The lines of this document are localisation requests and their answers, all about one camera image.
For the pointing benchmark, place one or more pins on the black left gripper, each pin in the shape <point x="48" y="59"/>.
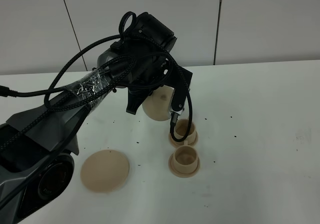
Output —
<point x="150" y="73"/>

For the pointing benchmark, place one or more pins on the beige ceramic teapot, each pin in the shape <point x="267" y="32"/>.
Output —
<point x="157" y="105"/>

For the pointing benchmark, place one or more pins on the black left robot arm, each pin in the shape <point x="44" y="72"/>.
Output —
<point x="36" y="145"/>

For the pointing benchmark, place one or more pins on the beige round teapot tray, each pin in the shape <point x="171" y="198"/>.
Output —
<point x="105" y="171"/>

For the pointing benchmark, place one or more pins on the far beige teacup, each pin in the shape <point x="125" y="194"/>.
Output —
<point x="181" y="126"/>

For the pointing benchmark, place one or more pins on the beige teacup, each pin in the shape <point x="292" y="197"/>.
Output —
<point x="181" y="126"/>
<point x="185" y="155"/>

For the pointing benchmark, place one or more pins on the far beige saucer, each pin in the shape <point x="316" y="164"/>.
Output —
<point x="190" y="141"/>

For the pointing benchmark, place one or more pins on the beige saucer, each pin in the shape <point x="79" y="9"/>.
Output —
<point x="190" y="141"/>
<point x="183" y="171"/>

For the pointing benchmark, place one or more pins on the near beige saucer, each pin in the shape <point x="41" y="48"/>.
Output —
<point x="183" y="171"/>

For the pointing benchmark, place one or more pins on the near beige teacup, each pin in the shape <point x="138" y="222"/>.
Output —
<point x="185" y="155"/>

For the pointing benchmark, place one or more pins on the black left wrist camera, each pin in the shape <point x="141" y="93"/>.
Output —
<point x="179" y="79"/>

